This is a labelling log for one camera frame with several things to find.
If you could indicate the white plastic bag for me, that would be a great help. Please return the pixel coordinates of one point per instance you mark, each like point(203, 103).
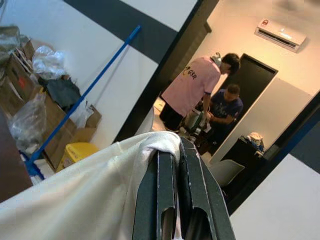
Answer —
point(47, 62)

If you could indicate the black cabinet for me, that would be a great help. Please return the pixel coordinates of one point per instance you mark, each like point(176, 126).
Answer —
point(245, 152)

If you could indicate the white air conditioner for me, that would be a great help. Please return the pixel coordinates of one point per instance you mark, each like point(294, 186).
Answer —
point(280, 33)

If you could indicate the brown cardboard boxes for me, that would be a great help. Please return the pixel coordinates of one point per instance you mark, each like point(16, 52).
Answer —
point(57, 120)

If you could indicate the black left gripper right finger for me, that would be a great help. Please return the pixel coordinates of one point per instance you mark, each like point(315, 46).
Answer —
point(200, 187)

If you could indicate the white printed T-shirt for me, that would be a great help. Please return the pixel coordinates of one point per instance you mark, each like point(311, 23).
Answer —
point(75, 200)

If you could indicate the yellow container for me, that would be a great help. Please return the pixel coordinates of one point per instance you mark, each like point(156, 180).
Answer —
point(77, 152)

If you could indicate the white shell chair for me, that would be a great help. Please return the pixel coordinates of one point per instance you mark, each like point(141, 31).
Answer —
point(225, 170)

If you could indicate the person in pink shirt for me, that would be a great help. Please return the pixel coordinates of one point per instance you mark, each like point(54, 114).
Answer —
point(192, 85)

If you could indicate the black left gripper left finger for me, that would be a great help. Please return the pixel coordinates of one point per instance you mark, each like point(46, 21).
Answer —
point(150, 200)

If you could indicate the green camouflage bag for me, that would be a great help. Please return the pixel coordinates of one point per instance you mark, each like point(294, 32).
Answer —
point(10, 40)

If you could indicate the person in blue shirt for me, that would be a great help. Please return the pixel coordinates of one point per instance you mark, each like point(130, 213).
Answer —
point(225, 107)

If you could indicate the white and blue clothes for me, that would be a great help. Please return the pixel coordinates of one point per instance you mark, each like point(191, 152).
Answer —
point(256, 141)

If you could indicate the clear plastic bag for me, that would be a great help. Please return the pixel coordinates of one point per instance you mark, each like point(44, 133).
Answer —
point(27, 120)

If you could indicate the black garment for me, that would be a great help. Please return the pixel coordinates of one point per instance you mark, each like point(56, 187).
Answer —
point(62, 92)

